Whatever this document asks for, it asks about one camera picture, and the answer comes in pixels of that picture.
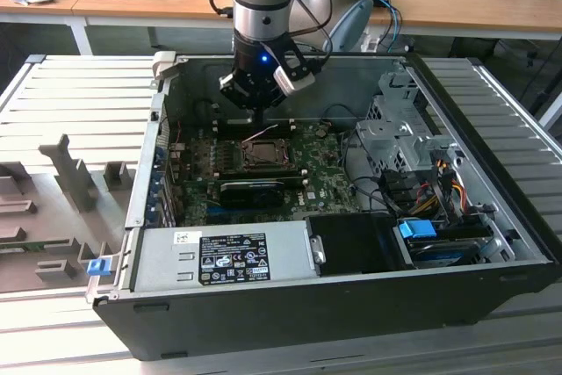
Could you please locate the small silver CPU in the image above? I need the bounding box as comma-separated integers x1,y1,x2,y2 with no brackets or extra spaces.
250,142,286,163

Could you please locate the metal CPU socket cover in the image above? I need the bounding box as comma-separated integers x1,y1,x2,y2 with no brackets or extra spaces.
240,138,296,170

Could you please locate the black RAM slot bank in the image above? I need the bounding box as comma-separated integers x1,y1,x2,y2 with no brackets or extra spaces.
217,165,308,187
217,118,296,141

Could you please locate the CPU socket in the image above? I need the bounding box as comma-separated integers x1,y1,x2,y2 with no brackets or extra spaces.
236,137,298,172

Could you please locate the black graphics card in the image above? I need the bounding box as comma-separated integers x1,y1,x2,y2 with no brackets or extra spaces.
218,177,286,210

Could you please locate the green motherboard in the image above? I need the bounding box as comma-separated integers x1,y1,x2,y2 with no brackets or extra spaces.
164,122,365,227

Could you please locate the grey metal drive cage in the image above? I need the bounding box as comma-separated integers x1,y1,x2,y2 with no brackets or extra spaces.
355,69,466,183

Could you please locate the black plastic fan shroud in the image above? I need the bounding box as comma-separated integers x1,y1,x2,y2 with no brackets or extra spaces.
306,213,416,278

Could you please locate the grey power supply with label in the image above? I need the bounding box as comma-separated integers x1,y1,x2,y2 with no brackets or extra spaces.
129,220,317,292

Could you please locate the blue disk carrier tab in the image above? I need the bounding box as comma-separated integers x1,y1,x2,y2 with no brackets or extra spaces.
397,220,436,243

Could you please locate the black open PC case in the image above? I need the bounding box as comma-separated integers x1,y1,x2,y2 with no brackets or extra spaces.
85,50,562,363

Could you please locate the blue case latch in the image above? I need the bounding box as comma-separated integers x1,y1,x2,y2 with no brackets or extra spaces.
86,259,110,278

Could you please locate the grey parts rack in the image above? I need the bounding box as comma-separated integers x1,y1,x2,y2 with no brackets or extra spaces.
0,133,137,293

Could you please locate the hard disk with blue label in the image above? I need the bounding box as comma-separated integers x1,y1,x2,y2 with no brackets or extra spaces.
407,237,485,269

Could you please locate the green RAM stick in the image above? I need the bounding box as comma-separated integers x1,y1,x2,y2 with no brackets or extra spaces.
0,239,71,254

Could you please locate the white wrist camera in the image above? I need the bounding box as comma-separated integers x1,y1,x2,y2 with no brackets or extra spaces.
271,63,317,97

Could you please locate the black camera cable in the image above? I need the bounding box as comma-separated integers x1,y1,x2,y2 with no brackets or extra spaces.
207,0,335,64

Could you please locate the white case latch handle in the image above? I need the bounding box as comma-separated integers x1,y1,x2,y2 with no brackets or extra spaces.
152,51,177,82

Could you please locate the black wire bundle with plugs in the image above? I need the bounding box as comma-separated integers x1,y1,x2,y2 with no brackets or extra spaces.
378,169,423,214

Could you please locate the blue cable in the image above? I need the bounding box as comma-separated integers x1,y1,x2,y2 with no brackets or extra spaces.
372,0,403,49

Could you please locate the yellow and red wire bundle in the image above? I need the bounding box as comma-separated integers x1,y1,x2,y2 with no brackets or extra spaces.
412,159,467,218

